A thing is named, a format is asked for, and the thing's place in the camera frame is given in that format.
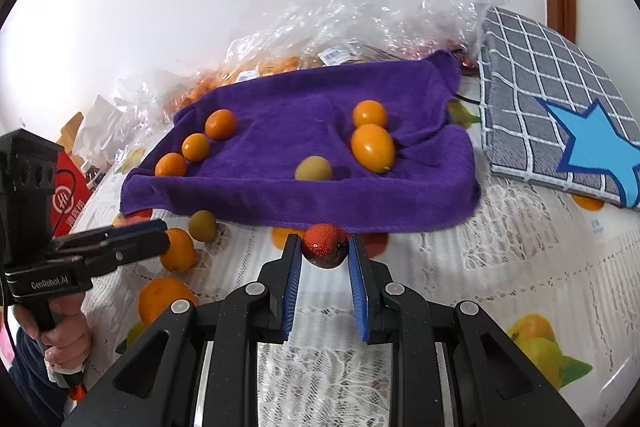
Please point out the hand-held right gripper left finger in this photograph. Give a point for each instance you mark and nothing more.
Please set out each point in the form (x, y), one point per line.
(292, 287)

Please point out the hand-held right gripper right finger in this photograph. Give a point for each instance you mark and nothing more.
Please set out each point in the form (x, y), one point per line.
(359, 292)

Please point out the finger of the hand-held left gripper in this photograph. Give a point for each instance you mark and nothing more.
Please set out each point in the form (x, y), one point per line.
(140, 252)
(135, 230)

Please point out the red strawberry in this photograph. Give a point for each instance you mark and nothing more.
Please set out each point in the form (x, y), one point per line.
(324, 247)

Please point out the green olive fruit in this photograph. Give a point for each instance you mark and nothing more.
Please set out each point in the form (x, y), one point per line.
(313, 169)

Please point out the large oval orange kumquat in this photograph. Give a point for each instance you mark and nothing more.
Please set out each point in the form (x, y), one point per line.
(372, 148)

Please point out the person's left forearm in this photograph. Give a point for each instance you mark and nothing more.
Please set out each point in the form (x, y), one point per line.
(35, 387)

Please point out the person's left hand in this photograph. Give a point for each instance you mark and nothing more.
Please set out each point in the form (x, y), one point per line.
(70, 337)

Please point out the red paper bag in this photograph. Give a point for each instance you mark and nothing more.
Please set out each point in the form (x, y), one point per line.
(70, 192)

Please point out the round green plum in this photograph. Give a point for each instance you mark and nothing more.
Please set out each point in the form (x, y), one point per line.
(202, 225)

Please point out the white plastic bag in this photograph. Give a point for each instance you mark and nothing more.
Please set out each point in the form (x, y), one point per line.
(100, 122)

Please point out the white lace fruit-print tablecloth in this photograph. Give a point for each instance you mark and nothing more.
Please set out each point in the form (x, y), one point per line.
(500, 257)

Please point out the purple towel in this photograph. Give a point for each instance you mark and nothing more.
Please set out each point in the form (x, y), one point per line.
(300, 132)

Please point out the clear bag of small oranges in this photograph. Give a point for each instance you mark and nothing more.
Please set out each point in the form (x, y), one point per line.
(215, 79)

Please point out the clear bag with red contents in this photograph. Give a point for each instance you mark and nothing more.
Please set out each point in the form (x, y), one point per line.
(450, 53)

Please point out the grey checkered cushion blue star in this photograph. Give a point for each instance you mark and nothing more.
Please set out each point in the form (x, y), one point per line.
(550, 97)

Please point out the crumpled clear plastic bags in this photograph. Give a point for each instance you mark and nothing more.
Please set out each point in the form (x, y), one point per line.
(375, 7)

